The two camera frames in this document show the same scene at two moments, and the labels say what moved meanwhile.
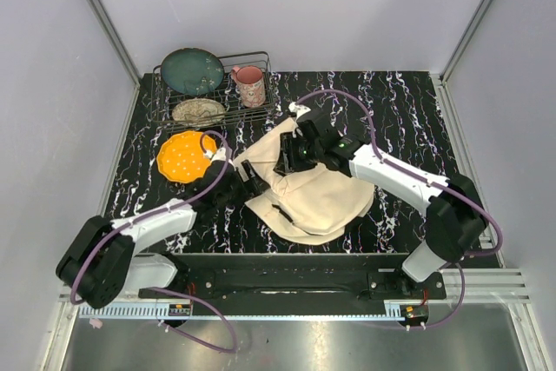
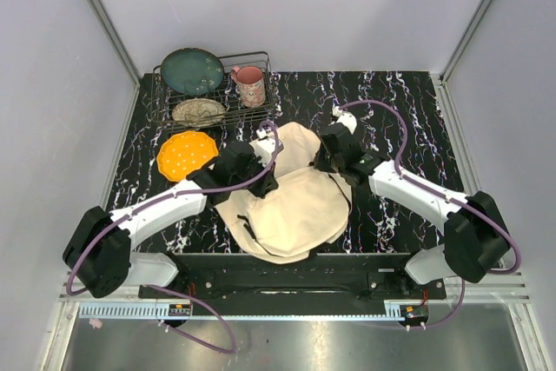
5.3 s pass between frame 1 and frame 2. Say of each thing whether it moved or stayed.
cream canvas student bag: moved
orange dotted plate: stayed
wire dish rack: stayed
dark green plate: stayed
